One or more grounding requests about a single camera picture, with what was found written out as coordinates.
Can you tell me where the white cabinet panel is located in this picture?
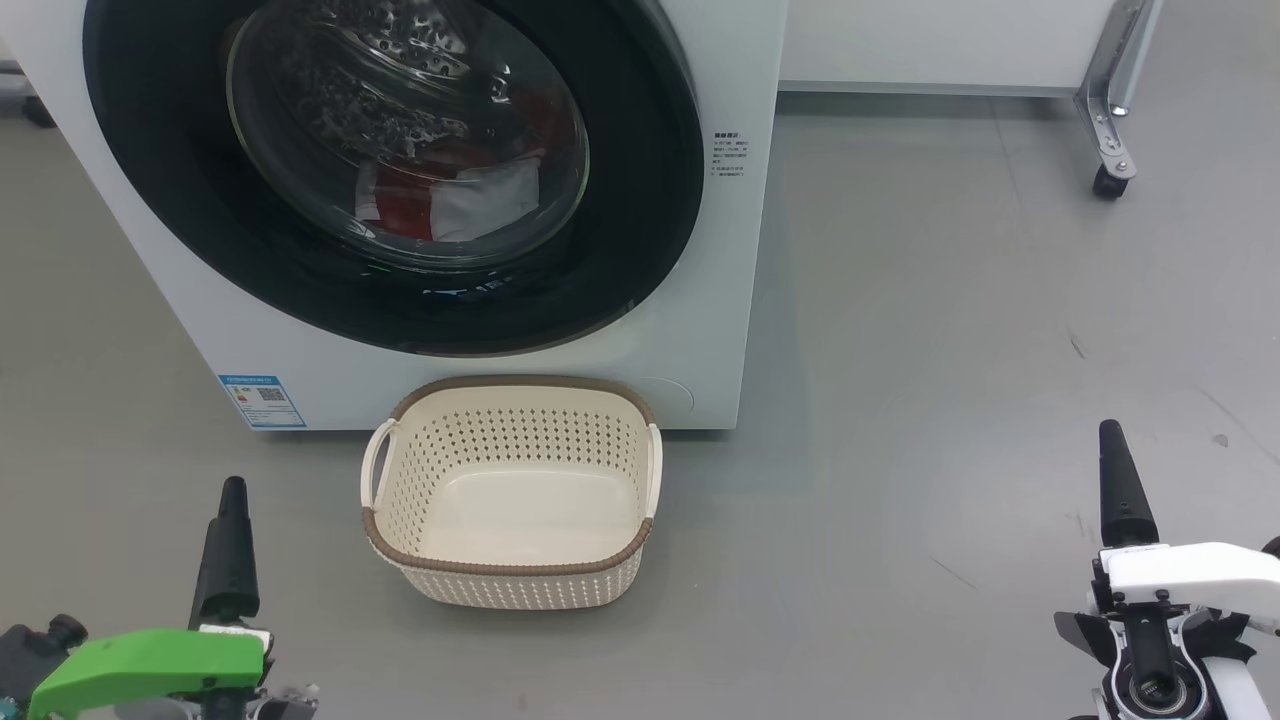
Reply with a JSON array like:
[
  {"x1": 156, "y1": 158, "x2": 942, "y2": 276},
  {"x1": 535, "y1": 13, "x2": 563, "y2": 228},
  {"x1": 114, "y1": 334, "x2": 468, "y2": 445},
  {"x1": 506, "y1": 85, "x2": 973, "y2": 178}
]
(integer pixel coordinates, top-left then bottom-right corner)
[{"x1": 778, "y1": 0, "x2": 1121, "y2": 98}]

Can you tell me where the black round glass washer door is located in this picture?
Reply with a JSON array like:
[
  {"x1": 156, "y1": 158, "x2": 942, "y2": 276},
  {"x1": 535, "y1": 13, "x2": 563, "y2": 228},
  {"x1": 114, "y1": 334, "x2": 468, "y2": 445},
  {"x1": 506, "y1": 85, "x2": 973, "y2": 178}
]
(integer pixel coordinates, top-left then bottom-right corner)
[{"x1": 83, "y1": 0, "x2": 706, "y2": 357}]

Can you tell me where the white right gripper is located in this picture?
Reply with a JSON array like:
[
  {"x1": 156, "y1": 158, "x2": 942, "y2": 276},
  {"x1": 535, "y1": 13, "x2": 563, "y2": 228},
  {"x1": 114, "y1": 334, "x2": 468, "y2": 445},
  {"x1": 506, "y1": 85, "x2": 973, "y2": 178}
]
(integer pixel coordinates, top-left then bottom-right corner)
[{"x1": 1055, "y1": 420, "x2": 1280, "y2": 666}]

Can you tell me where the dark wheeled frame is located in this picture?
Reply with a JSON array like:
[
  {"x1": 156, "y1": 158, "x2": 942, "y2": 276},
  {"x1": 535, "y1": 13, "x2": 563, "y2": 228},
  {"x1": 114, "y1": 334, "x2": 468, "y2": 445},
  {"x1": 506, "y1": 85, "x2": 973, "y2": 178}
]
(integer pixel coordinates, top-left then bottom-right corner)
[{"x1": 0, "y1": 60, "x2": 56, "y2": 129}]

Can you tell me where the cream perforated basket brown rim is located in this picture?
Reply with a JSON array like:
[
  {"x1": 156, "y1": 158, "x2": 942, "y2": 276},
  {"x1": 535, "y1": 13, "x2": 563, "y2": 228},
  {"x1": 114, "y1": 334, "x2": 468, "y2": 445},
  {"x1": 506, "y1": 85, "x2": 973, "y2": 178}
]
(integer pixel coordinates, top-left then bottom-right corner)
[{"x1": 360, "y1": 375, "x2": 664, "y2": 612}]

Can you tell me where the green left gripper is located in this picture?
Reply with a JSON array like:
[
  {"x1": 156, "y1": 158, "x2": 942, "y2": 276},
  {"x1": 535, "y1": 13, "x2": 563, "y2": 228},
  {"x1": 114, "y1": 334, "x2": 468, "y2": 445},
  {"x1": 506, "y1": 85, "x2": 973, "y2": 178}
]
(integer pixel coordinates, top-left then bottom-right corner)
[{"x1": 27, "y1": 476, "x2": 321, "y2": 720}]

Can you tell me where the perforated steel washing machine drum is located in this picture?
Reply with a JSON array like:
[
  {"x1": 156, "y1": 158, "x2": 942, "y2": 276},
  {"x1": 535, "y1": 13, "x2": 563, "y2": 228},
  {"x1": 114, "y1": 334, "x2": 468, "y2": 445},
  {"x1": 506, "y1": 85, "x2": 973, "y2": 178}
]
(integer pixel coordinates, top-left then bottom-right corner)
[{"x1": 225, "y1": 0, "x2": 591, "y2": 271}]

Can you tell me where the blue energy label sticker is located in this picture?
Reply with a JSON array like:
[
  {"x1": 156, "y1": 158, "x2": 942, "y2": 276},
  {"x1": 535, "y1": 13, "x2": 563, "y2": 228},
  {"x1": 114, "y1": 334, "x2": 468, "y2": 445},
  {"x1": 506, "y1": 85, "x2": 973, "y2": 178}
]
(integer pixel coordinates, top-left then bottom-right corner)
[{"x1": 218, "y1": 374, "x2": 307, "y2": 431}]

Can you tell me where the silver metal cart leg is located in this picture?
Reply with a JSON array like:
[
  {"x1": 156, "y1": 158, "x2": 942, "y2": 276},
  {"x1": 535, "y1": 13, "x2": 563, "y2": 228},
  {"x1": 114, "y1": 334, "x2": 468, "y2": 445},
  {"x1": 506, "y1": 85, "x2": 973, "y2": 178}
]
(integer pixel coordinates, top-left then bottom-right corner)
[{"x1": 1075, "y1": 0, "x2": 1166, "y2": 181}]

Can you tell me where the white and red striped garment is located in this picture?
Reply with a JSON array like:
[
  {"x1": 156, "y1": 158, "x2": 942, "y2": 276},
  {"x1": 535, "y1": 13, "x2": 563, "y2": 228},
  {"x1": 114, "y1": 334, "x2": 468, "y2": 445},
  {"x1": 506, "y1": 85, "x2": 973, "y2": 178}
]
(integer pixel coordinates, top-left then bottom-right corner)
[{"x1": 355, "y1": 160, "x2": 543, "y2": 243}]

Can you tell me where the white front-load washing machine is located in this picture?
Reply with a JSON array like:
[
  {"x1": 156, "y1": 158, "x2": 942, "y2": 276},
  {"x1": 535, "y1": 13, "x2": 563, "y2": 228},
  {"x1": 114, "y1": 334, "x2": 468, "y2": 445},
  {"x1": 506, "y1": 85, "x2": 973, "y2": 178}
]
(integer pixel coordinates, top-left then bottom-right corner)
[{"x1": 0, "y1": 0, "x2": 791, "y2": 433}]

